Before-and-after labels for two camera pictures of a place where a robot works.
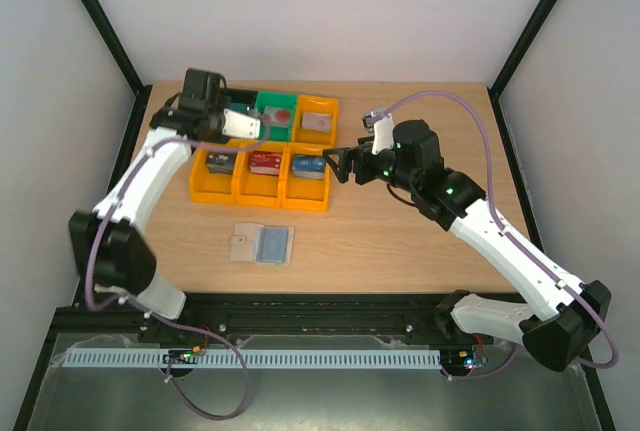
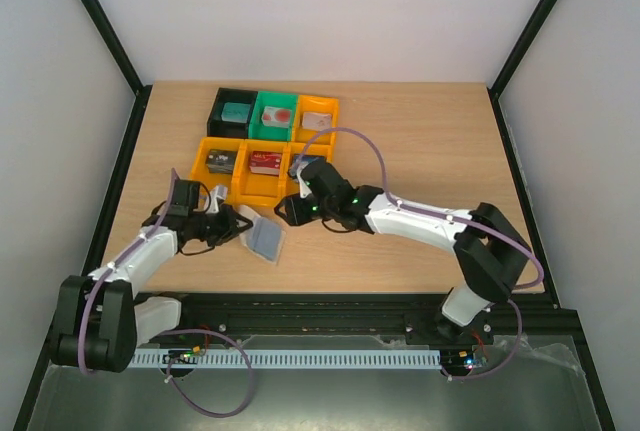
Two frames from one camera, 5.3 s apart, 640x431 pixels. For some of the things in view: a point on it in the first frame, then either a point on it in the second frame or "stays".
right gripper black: [358, 164] -> [298, 208]
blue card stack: [308, 166] stays
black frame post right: [540, 12] stays
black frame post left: [141, 92] stays
